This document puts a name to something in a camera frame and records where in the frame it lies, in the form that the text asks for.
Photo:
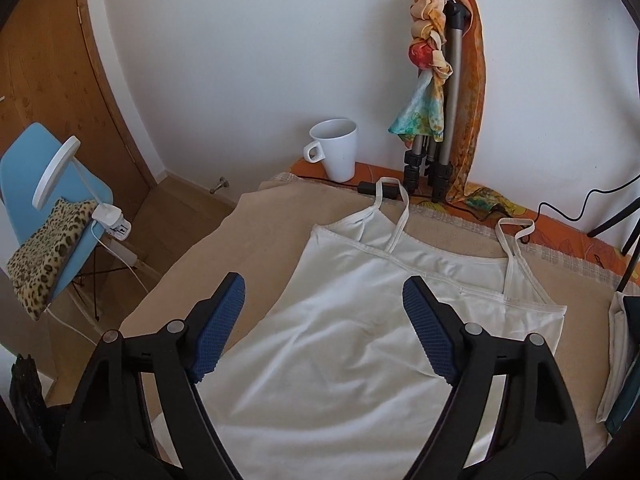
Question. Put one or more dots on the white camisole top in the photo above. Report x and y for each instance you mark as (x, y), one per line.
(333, 382)

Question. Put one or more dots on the colourful orange scarf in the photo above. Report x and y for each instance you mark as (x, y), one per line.
(470, 112)

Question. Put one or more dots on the leopard print cloth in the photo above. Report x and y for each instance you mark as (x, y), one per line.
(36, 267)

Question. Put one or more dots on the beige fleece blanket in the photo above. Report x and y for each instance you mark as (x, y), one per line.
(267, 232)

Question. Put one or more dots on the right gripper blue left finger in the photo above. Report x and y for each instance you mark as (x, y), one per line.
(211, 322)

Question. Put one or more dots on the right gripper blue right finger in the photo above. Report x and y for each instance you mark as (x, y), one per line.
(421, 308)

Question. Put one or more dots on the orange patterned bedsheet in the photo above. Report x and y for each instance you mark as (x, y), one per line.
(551, 234)

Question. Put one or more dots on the white ceramic mug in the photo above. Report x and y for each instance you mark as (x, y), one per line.
(334, 144)

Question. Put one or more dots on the metal door stopper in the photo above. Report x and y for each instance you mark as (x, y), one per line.
(220, 185)

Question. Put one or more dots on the grey folded tripod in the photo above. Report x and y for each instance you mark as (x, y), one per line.
(429, 116)

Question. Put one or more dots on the folded clothes stack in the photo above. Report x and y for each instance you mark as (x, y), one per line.
(621, 393)

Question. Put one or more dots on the blue chair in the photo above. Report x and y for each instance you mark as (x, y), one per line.
(36, 170)

